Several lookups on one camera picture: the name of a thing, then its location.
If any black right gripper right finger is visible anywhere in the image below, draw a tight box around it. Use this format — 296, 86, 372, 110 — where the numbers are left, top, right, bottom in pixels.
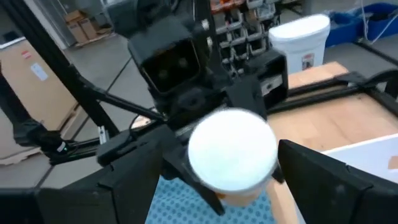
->
278, 139, 398, 224

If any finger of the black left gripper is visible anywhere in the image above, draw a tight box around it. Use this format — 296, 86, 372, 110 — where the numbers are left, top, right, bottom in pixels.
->
224, 77, 269, 121
162, 147, 226, 217

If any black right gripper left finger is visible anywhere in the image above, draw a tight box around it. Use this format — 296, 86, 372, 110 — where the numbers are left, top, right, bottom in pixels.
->
0, 125, 171, 224

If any blue patterned cloth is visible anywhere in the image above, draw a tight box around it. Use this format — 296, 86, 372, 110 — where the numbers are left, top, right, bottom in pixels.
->
144, 175, 277, 224

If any amber pill bottle white cap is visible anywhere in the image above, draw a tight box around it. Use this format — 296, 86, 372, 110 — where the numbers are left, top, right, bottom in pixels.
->
187, 107, 279, 208

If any white plastic bin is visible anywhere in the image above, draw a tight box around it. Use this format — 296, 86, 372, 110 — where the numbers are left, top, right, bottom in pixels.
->
322, 133, 398, 185

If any blue plastic bin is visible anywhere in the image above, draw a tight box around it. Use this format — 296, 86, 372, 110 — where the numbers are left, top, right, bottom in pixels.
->
325, 2, 398, 48

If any metal storage rack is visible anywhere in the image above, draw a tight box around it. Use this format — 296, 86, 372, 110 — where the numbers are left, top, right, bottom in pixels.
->
206, 0, 277, 73

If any white trash can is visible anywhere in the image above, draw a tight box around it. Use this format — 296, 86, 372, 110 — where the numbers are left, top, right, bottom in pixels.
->
267, 14, 331, 75

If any large cardboard box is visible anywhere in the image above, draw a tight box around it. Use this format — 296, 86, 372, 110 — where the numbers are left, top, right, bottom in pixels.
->
0, 39, 78, 160

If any small cardboard box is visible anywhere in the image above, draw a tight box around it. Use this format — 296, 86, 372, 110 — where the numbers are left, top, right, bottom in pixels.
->
67, 17, 100, 44
64, 9, 85, 24

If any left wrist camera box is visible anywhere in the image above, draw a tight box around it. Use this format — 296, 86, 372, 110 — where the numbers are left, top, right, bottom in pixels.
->
127, 17, 208, 96

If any thick black cable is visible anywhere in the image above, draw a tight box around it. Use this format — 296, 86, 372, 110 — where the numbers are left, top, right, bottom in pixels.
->
0, 70, 74, 166

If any black aluminium table frame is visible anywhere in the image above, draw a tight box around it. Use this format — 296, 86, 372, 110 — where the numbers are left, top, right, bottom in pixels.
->
0, 0, 398, 166

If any thin white cable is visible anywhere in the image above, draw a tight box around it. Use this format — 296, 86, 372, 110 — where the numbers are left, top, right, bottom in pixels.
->
359, 0, 398, 44

